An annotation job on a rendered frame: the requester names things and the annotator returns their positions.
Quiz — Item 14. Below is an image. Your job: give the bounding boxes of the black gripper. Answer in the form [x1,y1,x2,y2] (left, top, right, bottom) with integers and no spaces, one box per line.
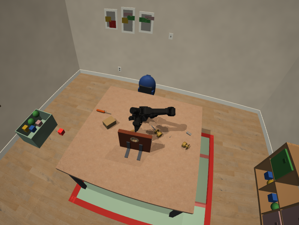
[133,114,143,132]

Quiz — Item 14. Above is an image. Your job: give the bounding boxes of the dark brown wooden door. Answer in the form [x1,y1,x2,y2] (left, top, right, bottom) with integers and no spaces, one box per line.
[118,129,152,152]

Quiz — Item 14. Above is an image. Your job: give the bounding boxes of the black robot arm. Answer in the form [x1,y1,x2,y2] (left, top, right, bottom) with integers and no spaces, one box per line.
[128,106,175,121]

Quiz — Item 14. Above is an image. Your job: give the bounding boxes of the tan rectangular box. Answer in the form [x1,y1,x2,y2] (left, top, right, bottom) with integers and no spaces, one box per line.
[102,116,116,129]

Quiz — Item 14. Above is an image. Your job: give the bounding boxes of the brass door knob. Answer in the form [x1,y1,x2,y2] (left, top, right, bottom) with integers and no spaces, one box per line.
[152,126,162,137]
[182,142,190,149]

